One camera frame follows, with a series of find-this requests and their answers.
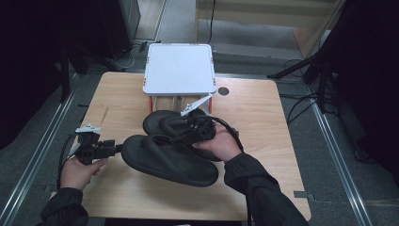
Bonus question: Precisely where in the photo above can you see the light wooden partition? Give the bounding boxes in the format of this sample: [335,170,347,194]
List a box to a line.
[196,0,346,58]

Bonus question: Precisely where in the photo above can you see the black metal post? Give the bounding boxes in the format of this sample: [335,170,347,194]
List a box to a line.
[59,46,72,103]

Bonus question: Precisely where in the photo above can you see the person's left hand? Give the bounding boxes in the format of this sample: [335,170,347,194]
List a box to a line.
[59,156,109,191]

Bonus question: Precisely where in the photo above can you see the black tripod stand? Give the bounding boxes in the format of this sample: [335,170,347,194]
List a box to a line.
[266,46,333,111]

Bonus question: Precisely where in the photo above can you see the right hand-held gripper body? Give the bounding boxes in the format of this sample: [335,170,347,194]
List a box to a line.
[180,93,216,142]

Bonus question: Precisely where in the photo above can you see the thin black hanging cable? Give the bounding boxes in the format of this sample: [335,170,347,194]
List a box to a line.
[206,0,217,45]

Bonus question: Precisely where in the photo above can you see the white floor cable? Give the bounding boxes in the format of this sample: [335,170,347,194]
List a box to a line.
[111,46,143,71]

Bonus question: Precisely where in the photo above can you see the left hand-held gripper cable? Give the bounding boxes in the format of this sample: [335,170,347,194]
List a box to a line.
[56,134,83,189]

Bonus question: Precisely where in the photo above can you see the dark cabinet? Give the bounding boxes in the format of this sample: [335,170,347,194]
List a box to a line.
[97,0,141,60]

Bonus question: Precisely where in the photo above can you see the black floor cables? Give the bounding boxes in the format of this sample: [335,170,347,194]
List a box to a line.
[279,59,318,125]

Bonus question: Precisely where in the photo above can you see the person's right hand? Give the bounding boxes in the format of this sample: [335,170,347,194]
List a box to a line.
[191,125,243,163]

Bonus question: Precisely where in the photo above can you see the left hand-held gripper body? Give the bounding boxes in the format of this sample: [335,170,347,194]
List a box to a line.
[74,123,107,166]

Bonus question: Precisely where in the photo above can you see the black curtain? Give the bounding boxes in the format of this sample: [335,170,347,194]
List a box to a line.
[0,0,106,150]
[313,0,399,178]

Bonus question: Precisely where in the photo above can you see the metal floor rail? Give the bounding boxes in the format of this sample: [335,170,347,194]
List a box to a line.
[309,93,375,226]
[0,73,79,226]

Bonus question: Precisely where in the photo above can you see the black flip-flop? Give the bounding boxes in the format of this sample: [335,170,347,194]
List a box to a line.
[120,134,219,188]
[142,109,222,163]

